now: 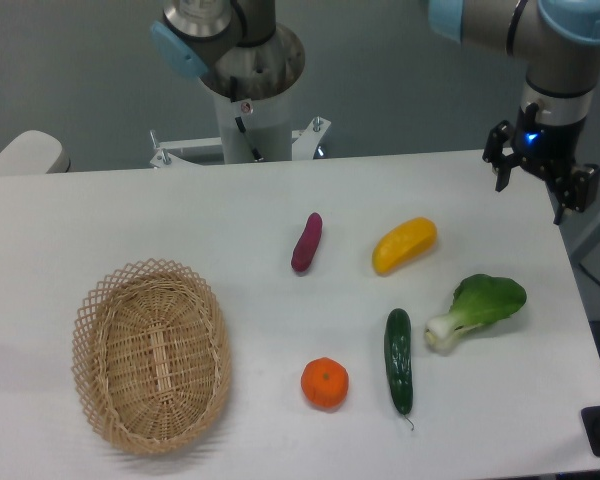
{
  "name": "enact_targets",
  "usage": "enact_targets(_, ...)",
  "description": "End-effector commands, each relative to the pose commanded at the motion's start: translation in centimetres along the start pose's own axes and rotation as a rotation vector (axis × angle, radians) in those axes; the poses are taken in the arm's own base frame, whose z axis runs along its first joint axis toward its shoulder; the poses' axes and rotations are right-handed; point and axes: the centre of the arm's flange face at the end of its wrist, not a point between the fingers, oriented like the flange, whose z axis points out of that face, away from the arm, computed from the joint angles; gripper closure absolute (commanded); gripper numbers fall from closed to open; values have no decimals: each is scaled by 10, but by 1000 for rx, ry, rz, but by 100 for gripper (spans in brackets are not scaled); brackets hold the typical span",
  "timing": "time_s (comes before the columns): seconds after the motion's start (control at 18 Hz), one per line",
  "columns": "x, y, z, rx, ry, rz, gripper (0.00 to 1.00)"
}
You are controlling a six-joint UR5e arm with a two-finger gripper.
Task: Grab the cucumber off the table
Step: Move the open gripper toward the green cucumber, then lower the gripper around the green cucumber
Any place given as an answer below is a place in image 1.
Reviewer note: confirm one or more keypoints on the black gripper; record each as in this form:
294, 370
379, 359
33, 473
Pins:
547, 152

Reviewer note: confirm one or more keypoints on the dark green cucumber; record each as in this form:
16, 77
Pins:
398, 366

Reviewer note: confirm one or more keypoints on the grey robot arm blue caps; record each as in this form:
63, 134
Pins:
559, 40

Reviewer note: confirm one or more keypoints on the yellow squash piece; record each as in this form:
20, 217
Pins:
403, 243

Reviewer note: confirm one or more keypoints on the green bok choy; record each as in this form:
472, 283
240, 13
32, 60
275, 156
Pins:
478, 301

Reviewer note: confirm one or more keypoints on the purple sweet potato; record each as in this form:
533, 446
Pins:
307, 245

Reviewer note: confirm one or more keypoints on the orange tangerine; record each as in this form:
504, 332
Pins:
325, 383

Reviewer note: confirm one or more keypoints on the woven wicker basket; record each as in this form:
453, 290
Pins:
151, 357

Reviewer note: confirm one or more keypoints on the white chair armrest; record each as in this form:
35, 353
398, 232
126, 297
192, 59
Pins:
34, 153

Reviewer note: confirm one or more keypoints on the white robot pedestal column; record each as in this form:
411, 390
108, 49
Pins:
251, 89

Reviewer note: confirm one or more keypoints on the white metal base frame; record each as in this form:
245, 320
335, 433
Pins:
306, 145

